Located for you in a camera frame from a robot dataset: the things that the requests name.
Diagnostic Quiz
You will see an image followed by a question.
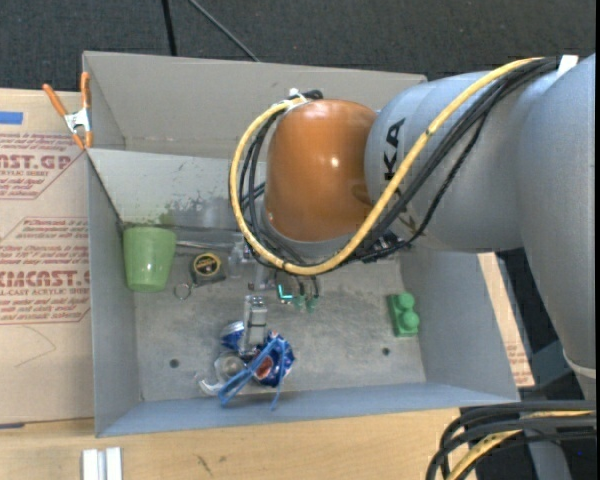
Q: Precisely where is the green plastic cup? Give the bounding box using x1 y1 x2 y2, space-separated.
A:
122 224 178 294

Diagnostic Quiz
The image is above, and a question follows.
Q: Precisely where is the green toy brick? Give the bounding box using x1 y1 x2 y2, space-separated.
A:
385 292 422 339

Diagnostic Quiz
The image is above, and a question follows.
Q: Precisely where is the grey metal bin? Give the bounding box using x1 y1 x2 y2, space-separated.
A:
81 50 522 439

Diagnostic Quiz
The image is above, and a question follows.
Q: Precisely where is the brown cardboard board red print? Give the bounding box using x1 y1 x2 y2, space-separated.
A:
0 86 536 432

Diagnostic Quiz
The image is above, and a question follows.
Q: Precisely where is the black and yellow tape measure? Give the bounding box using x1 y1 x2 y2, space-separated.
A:
173 252 228 301

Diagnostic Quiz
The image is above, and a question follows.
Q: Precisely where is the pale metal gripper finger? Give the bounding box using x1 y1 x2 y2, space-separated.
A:
243 295 270 358

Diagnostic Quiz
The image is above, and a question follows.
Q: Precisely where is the crushed blue drink can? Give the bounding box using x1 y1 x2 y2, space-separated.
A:
219 319 297 389

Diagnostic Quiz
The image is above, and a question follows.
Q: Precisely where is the clear round plastic thing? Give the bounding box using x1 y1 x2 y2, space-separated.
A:
197 353 247 398

